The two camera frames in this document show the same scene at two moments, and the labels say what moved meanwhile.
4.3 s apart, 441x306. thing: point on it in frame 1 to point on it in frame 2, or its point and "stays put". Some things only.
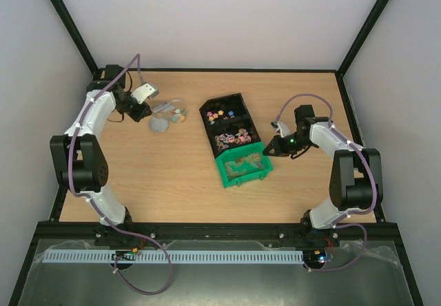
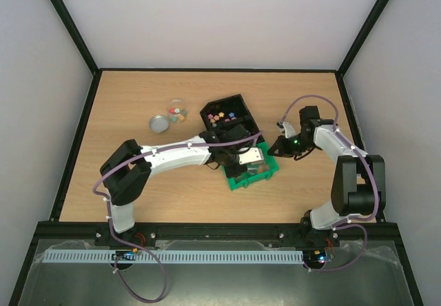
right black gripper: [280, 145] stays put
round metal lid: [159, 125] stays put
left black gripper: [145, 111] to [234, 174]
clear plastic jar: [177, 110] stays put
